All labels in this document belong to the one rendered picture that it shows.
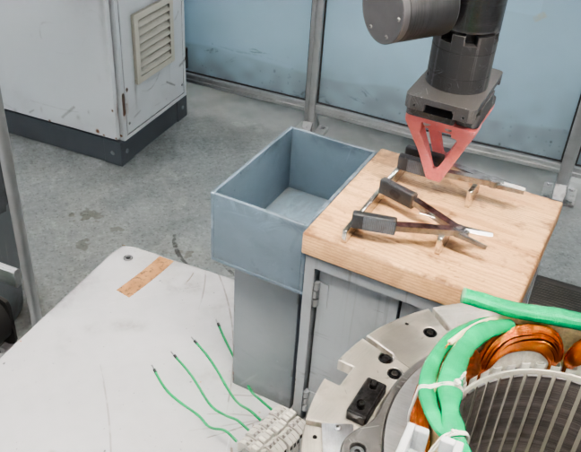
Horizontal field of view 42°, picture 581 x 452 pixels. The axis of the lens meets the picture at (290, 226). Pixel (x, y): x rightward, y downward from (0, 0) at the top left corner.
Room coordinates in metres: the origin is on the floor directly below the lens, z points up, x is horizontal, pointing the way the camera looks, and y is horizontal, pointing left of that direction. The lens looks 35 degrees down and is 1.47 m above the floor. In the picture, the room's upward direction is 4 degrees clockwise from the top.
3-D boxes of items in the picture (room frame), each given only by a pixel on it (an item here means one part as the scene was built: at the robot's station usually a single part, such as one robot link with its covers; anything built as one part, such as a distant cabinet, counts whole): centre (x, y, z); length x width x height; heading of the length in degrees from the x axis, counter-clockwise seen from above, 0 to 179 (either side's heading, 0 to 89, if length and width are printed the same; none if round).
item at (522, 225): (0.61, -0.14, 1.05); 0.20 x 0.19 x 0.02; 64
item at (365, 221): (0.56, -0.07, 1.09); 0.04 x 0.01 x 0.02; 79
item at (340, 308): (0.60, -0.14, 0.91); 0.19 x 0.19 x 0.26; 64
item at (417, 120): (0.65, -0.14, 1.13); 0.07 x 0.07 x 0.09; 66
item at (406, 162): (0.65, -0.12, 1.09); 0.04 x 0.01 x 0.02; 64
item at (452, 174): (0.64, -0.17, 1.09); 0.06 x 0.01 x 0.01; 74
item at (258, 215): (0.67, 0.00, 0.92); 0.17 x 0.11 x 0.28; 154
